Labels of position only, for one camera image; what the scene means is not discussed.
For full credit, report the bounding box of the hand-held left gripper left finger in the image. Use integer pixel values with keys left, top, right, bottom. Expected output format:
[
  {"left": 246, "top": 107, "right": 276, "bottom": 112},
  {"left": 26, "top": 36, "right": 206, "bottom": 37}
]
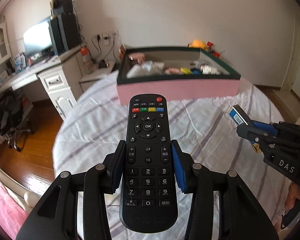
[{"left": 16, "top": 140, "right": 127, "bottom": 240}]

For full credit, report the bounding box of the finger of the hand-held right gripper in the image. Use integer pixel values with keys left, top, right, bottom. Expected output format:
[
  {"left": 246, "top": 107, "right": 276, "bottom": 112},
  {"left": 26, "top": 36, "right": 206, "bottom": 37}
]
[
  {"left": 236, "top": 124, "right": 273, "bottom": 147},
  {"left": 250, "top": 120, "right": 278, "bottom": 134}
]

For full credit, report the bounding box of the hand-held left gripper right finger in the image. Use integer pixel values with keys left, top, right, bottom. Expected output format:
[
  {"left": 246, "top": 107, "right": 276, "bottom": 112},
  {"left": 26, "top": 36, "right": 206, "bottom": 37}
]
[{"left": 170, "top": 139, "right": 280, "bottom": 240}]

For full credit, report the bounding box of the small blue card box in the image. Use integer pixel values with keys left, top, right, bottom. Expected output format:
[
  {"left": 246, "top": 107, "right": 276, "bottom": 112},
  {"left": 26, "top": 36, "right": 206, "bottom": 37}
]
[{"left": 230, "top": 104, "right": 250, "bottom": 127}]

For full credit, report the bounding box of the black remote control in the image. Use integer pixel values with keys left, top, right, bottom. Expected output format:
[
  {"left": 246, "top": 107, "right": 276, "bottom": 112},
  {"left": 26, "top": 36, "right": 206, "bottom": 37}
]
[{"left": 119, "top": 94, "right": 179, "bottom": 233}]

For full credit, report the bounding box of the pink white small trinket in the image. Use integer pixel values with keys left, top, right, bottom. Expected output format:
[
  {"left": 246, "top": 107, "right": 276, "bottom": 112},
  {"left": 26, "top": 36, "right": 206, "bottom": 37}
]
[{"left": 201, "top": 65, "right": 220, "bottom": 75}]

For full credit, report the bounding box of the pink storage box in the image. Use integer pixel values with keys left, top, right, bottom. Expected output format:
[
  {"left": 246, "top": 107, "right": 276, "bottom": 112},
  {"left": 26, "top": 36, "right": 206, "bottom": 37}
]
[{"left": 116, "top": 46, "right": 241, "bottom": 105}]

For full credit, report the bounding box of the pink block toy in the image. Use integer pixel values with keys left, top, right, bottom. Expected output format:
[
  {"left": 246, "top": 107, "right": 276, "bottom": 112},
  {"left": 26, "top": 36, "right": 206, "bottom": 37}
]
[{"left": 164, "top": 67, "right": 182, "bottom": 75}]

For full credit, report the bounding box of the white round plug-in device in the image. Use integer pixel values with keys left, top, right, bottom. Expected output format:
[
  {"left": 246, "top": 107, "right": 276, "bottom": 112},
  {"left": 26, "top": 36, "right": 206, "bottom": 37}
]
[{"left": 142, "top": 61, "right": 165, "bottom": 75}]

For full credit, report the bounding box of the person's right hand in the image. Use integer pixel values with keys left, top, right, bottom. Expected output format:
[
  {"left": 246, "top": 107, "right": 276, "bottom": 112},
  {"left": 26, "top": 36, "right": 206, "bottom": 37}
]
[{"left": 284, "top": 182, "right": 300, "bottom": 211}]

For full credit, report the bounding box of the round table striped cloth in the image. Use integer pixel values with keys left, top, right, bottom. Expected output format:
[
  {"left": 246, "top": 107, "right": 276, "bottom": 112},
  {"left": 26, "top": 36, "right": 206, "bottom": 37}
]
[{"left": 52, "top": 71, "right": 285, "bottom": 240}]

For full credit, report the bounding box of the white door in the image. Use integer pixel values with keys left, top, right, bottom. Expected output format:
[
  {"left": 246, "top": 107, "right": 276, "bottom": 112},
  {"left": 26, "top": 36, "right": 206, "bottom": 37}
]
[{"left": 284, "top": 12, "right": 300, "bottom": 92}]

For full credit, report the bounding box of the white low nightstand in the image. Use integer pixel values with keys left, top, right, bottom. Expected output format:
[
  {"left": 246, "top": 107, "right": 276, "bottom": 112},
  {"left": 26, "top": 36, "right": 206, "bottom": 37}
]
[{"left": 79, "top": 60, "right": 115, "bottom": 93}]

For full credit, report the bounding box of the red toy box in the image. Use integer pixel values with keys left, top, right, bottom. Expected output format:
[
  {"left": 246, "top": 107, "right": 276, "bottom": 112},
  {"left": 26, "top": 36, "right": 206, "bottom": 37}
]
[{"left": 206, "top": 41, "right": 222, "bottom": 58}]

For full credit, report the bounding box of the white desk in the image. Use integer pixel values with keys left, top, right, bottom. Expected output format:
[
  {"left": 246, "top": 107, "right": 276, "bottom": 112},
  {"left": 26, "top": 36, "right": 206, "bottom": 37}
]
[{"left": 0, "top": 46, "right": 83, "bottom": 120}]

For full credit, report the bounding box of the orange-cap water bottle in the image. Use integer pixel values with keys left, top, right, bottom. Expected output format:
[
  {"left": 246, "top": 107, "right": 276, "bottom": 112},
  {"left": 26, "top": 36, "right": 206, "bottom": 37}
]
[{"left": 80, "top": 46, "right": 93, "bottom": 74}]

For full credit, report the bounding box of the yellow octopus plush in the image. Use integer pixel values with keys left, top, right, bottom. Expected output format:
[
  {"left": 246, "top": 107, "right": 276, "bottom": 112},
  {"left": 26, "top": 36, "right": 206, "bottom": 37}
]
[{"left": 188, "top": 39, "right": 208, "bottom": 50}]

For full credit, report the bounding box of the black office chair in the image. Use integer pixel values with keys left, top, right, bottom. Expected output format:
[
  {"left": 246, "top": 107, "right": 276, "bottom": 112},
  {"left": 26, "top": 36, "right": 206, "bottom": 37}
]
[{"left": 0, "top": 90, "right": 35, "bottom": 152}]

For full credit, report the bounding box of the pink blanket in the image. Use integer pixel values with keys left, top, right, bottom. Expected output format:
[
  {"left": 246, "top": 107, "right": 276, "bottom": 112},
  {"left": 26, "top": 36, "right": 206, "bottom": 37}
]
[{"left": 0, "top": 170, "right": 40, "bottom": 240}]

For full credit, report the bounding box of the black computer tower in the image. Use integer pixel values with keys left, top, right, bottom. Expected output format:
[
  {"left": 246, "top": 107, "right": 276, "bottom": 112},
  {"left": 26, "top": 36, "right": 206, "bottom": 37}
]
[{"left": 49, "top": 10, "right": 80, "bottom": 55}]

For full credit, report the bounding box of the blue white box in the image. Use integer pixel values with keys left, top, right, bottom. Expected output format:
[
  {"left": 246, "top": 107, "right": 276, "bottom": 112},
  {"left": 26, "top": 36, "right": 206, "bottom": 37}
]
[{"left": 14, "top": 52, "right": 27, "bottom": 72}]

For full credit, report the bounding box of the computer monitor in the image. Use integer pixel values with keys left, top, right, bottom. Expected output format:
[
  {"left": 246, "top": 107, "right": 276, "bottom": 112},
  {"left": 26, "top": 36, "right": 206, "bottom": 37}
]
[{"left": 23, "top": 17, "right": 53, "bottom": 59}]

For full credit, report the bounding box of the white glass-door cabinet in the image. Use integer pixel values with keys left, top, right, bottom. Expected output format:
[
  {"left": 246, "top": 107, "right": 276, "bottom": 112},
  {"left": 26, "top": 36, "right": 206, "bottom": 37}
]
[{"left": 0, "top": 21, "right": 12, "bottom": 73}]

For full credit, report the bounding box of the black speaker box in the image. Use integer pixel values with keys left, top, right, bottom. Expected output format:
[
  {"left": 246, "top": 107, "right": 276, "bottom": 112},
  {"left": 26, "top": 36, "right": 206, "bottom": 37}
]
[{"left": 50, "top": 0, "right": 73, "bottom": 15}]

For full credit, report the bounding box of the wall socket row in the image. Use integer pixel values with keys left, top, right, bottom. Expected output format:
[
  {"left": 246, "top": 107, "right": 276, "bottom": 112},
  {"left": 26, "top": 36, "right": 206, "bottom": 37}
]
[{"left": 96, "top": 30, "right": 118, "bottom": 40}]

